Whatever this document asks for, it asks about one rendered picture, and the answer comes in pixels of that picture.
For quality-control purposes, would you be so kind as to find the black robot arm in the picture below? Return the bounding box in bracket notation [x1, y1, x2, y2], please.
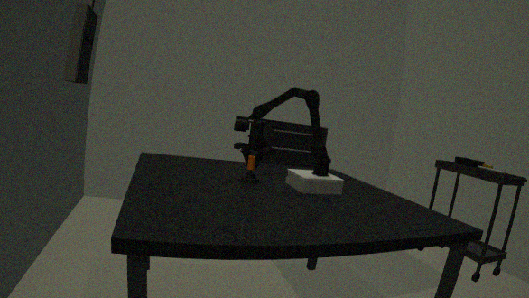
[234, 87, 331, 177]

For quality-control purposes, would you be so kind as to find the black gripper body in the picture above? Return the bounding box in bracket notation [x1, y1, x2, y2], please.
[234, 133, 275, 155]

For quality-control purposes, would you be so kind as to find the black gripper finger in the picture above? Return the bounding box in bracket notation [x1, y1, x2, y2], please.
[255, 154, 267, 168]
[240, 150, 252, 166]

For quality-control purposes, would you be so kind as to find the orange knob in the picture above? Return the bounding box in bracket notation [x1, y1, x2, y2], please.
[247, 155, 256, 171]

